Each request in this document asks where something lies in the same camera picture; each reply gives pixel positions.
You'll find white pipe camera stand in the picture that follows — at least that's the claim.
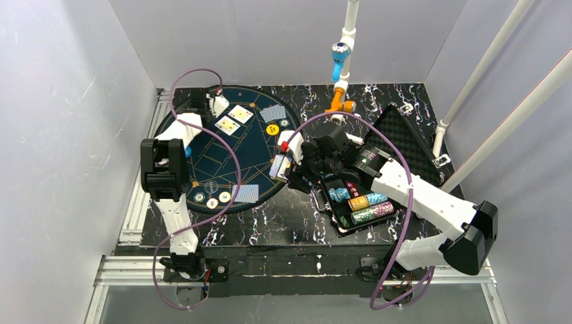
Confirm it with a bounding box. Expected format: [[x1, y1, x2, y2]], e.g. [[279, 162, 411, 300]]
[[325, 0, 360, 126]]

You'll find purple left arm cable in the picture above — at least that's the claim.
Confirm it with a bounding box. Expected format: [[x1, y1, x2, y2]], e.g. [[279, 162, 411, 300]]
[[152, 68, 242, 311]]

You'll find aluminium frame rail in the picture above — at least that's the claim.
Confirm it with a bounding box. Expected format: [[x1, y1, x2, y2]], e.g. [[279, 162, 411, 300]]
[[84, 89, 175, 324]]

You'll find light blue chip stack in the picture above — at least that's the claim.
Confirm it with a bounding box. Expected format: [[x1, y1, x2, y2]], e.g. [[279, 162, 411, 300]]
[[328, 188, 351, 203]]

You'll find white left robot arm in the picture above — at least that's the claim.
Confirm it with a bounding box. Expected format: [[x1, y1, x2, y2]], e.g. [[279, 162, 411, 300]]
[[140, 88, 214, 257]]

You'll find yellow poker chip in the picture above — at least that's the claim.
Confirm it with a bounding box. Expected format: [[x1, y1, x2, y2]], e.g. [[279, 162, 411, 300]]
[[219, 191, 232, 203]]

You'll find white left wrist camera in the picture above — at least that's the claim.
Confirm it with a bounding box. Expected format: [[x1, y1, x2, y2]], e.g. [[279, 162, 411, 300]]
[[209, 94, 229, 118]]

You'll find yellow big blind button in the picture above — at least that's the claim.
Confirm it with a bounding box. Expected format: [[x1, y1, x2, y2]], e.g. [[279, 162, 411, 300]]
[[266, 124, 281, 136]]

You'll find yellow chip stack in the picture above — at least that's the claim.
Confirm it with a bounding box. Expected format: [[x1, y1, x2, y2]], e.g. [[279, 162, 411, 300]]
[[347, 195, 370, 212]]

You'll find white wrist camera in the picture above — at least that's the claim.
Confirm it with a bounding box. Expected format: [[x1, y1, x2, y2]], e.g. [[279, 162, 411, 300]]
[[209, 94, 229, 118], [277, 130, 304, 166]]

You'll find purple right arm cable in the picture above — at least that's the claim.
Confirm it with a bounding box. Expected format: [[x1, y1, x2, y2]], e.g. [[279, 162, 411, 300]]
[[283, 111, 435, 311]]

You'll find round dark blue poker mat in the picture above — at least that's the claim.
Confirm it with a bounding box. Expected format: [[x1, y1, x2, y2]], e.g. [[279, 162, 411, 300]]
[[186, 86, 300, 215]]

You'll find face up playing card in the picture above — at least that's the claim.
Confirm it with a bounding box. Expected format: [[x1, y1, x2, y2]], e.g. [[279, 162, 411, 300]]
[[227, 105, 254, 124]]

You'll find black poker chip case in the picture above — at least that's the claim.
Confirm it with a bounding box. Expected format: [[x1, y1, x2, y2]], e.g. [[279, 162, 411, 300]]
[[320, 105, 448, 236]]

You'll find blue backed card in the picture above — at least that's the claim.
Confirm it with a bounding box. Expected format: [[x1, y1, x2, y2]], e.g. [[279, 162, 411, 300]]
[[260, 107, 279, 123], [231, 185, 251, 203], [243, 184, 259, 203], [268, 105, 286, 120]]

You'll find green and purple chip row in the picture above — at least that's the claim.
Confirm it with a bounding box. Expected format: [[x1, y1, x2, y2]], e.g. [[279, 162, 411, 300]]
[[350, 201, 395, 225]]

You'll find white thin diagonal pole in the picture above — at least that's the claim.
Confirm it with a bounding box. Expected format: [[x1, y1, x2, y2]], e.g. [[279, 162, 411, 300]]
[[432, 0, 533, 158]]

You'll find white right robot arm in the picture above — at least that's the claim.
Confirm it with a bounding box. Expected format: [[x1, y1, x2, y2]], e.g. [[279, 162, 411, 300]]
[[277, 122, 498, 275]]

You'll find clear dealer button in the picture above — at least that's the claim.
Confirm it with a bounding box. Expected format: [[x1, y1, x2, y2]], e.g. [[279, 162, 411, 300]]
[[204, 180, 219, 195]]

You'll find boxed deck of playing cards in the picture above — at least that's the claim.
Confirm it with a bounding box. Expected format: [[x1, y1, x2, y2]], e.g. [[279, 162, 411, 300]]
[[269, 154, 291, 183]]

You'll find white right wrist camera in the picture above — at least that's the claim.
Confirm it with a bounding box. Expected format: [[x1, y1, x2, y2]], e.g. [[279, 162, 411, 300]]
[[277, 130, 304, 166]]

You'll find white diagonal frame pole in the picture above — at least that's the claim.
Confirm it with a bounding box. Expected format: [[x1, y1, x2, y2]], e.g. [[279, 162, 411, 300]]
[[441, 49, 571, 192]]

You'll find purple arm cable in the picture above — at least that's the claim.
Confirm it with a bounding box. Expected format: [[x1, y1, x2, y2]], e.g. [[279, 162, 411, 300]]
[[283, 111, 435, 311], [152, 68, 242, 311]]

